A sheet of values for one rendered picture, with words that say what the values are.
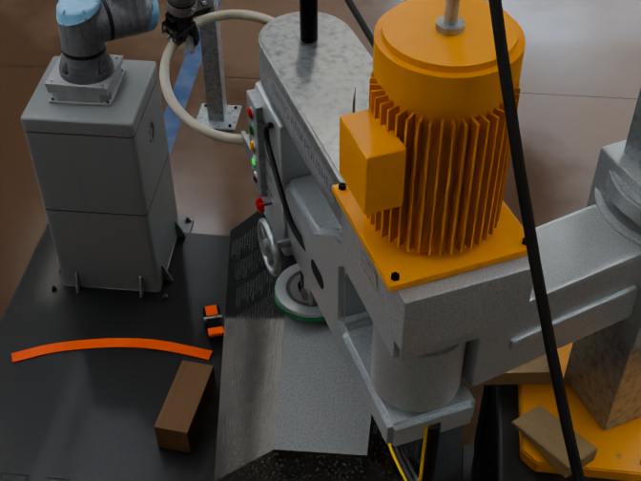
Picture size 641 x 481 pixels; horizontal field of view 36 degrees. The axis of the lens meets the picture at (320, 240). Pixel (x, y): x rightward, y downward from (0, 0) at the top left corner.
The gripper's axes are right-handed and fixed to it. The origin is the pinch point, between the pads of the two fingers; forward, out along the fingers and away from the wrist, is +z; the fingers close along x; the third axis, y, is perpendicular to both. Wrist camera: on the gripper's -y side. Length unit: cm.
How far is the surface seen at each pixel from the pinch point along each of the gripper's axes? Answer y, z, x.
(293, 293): 41, -4, 83
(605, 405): 18, -29, 165
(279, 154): 39, -61, 69
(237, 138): 17.9, -8.0, 38.7
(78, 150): 35, 48, -19
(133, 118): 17.5, 34.6, -8.3
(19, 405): 105, 96, 21
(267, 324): 50, 7, 82
